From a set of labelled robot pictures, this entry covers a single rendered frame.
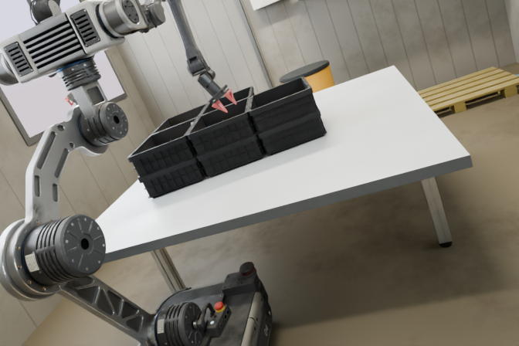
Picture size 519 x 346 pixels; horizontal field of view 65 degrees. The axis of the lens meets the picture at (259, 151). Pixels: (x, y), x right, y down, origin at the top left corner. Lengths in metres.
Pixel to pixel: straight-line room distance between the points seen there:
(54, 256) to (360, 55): 3.77
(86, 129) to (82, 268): 0.55
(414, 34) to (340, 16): 0.76
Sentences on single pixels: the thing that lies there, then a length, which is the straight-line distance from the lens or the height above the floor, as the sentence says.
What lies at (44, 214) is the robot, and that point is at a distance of 1.39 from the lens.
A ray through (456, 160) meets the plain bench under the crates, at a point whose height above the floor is 0.69.
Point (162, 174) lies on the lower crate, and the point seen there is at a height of 0.80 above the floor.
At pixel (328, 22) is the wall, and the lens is 4.44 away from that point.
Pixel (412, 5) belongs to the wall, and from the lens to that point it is 4.49.
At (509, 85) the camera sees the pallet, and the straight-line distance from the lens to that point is 3.85.
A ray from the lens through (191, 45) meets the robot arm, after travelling 1.91.
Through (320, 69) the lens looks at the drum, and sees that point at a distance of 3.56.
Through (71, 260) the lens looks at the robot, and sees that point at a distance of 1.23.
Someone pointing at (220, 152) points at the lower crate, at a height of 0.80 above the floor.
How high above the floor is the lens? 1.25
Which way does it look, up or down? 16 degrees down
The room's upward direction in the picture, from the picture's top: 22 degrees counter-clockwise
